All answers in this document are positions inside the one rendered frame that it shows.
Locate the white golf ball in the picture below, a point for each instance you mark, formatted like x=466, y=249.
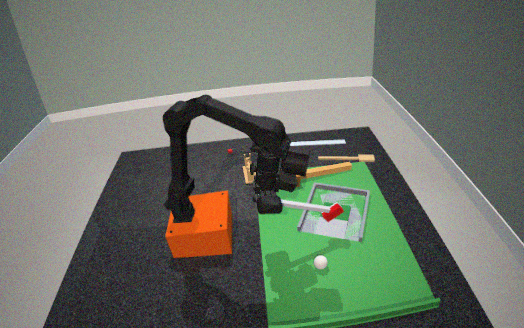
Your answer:
x=320, y=262

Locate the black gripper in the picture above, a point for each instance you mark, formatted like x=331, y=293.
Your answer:
x=264, y=183

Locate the green flat mat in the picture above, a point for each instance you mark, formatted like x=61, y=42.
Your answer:
x=361, y=277

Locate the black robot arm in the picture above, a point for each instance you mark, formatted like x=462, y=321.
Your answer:
x=268, y=134

